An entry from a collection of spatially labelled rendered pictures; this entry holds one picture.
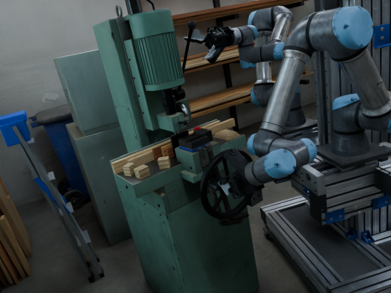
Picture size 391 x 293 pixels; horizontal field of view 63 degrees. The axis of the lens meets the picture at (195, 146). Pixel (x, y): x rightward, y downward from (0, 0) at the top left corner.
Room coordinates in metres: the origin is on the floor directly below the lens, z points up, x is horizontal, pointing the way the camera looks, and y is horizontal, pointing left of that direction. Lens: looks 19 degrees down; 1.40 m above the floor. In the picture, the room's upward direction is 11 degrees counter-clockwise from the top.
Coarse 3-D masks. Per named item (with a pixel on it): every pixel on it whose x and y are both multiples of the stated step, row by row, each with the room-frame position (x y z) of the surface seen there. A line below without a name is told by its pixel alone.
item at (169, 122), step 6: (162, 114) 1.46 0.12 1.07; (174, 114) 1.41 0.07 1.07; (180, 114) 1.39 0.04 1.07; (162, 120) 1.44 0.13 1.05; (168, 120) 1.39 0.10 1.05; (174, 120) 1.37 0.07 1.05; (180, 120) 1.39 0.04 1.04; (162, 126) 1.45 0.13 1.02; (168, 126) 1.40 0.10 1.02; (174, 126) 1.37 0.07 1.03; (180, 126) 1.38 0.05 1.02; (174, 132) 1.42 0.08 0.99
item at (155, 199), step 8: (232, 168) 1.37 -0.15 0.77; (224, 176) 1.34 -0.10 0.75; (192, 184) 1.25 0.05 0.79; (152, 192) 1.24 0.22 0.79; (160, 192) 1.21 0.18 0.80; (176, 192) 1.21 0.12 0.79; (184, 192) 1.23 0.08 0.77; (192, 192) 1.24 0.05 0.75; (152, 200) 1.26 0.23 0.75; (160, 200) 1.19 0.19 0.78; (168, 200) 1.18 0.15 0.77; (176, 200) 1.20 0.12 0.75; (184, 200) 1.22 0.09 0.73; (192, 200) 1.24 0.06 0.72; (160, 208) 1.21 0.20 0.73; (168, 208) 1.18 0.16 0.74; (176, 208) 1.20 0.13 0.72
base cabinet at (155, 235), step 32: (128, 192) 1.51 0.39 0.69; (160, 224) 1.24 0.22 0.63; (192, 224) 1.23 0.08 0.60; (160, 256) 1.33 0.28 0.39; (192, 256) 1.20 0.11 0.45; (224, 256) 1.30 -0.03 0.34; (160, 288) 1.46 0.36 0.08; (192, 288) 1.19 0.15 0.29; (224, 288) 1.28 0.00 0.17; (256, 288) 1.39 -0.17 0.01
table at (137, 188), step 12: (228, 144) 1.37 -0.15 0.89; (240, 144) 1.41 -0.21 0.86; (156, 168) 1.24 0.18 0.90; (180, 168) 1.23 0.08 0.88; (120, 180) 1.22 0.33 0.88; (132, 180) 1.16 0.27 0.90; (144, 180) 1.14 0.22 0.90; (156, 180) 1.16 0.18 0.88; (168, 180) 1.19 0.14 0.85; (192, 180) 1.15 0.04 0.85; (132, 192) 1.14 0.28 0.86; (144, 192) 1.13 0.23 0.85
